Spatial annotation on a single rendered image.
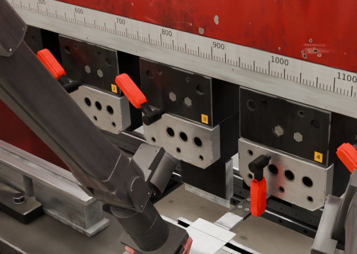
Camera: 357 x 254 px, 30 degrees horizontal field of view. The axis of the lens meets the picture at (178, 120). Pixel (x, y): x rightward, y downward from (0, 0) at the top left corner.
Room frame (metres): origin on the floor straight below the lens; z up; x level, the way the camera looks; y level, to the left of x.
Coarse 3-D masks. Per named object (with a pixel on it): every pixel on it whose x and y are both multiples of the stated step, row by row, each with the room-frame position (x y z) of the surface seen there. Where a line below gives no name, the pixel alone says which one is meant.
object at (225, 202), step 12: (192, 168) 0.98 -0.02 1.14; (204, 168) 0.97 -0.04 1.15; (216, 168) 0.95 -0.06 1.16; (228, 168) 0.94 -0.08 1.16; (192, 180) 0.99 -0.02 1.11; (204, 180) 0.97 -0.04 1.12; (216, 180) 0.95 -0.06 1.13; (228, 180) 0.94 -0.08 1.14; (192, 192) 1.00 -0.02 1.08; (204, 192) 0.98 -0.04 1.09; (216, 192) 0.95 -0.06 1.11; (228, 192) 0.94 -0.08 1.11; (228, 204) 0.95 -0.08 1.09
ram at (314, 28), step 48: (96, 0) 1.07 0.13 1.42; (144, 0) 1.00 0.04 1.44; (192, 0) 0.94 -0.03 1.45; (240, 0) 0.88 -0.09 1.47; (288, 0) 0.83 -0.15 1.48; (336, 0) 0.78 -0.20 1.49; (144, 48) 1.00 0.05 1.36; (288, 48) 0.83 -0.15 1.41; (336, 48) 0.78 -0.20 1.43; (288, 96) 0.83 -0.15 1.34; (336, 96) 0.78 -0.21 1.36
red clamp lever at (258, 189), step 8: (256, 160) 0.82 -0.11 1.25; (264, 160) 0.82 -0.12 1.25; (256, 168) 0.81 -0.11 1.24; (256, 176) 0.82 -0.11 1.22; (256, 184) 0.81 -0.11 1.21; (264, 184) 0.82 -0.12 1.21; (256, 192) 0.81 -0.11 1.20; (264, 192) 0.82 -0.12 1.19; (256, 200) 0.81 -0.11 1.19; (264, 200) 0.82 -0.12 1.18; (256, 208) 0.81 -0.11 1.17; (264, 208) 0.82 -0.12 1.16; (256, 216) 0.82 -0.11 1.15
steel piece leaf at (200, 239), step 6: (186, 228) 1.00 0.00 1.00; (192, 228) 1.00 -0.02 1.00; (192, 234) 0.98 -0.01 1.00; (198, 234) 0.98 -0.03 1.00; (204, 234) 0.98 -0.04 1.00; (198, 240) 0.96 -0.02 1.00; (204, 240) 0.96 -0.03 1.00; (210, 240) 0.96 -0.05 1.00; (216, 240) 0.96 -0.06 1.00; (192, 246) 0.95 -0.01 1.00; (198, 246) 0.95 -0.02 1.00; (204, 246) 0.94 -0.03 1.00; (210, 246) 0.94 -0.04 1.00; (216, 246) 0.94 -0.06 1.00; (222, 246) 0.94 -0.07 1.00; (192, 252) 0.93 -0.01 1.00; (198, 252) 0.93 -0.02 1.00; (204, 252) 0.93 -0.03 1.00; (210, 252) 0.93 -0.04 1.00
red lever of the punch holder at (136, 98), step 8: (120, 80) 0.99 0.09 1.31; (128, 80) 0.99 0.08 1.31; (120, 88) 0.99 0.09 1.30; (128, 88) 0.98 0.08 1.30; (136, 88) 0.99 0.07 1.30; (128, 96) 0.98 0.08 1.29; (136, 96) 0.97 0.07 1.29; (144, 96) 0.98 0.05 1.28; (136, 104) 0.97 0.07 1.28; (144, 104) 0.97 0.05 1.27; (144, 112) 0.96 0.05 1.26; (152, 112) 0.96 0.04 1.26; (160, 112) 0.97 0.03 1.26; (144, 120) 0.95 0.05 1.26; (152, 120) 0.95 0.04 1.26
